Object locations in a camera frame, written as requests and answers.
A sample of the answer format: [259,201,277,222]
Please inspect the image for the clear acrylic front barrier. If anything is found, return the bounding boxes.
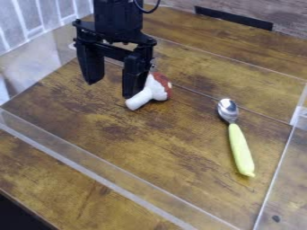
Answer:
[0,108,240,230]

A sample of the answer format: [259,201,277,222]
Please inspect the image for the black wall strip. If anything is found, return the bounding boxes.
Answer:
[195,5,273,31]

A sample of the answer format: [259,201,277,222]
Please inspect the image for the white and red toy mushroom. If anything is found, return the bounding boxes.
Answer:
[125,72,172,111]

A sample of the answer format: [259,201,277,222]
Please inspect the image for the green handled metal spoon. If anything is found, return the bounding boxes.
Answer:
[217,98,255,177]

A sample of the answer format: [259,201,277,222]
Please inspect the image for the clear acrylic right barrier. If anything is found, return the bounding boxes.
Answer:
[253,85,307,230]

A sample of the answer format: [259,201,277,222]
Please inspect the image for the clear acrylic barrier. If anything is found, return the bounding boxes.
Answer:
[0,108,240,230]
[253,85,307,230]

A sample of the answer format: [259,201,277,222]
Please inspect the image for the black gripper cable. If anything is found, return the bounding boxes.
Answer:
[132,0,161,14]

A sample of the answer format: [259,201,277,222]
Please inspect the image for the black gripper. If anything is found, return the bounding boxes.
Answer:
[72,0,157,99]

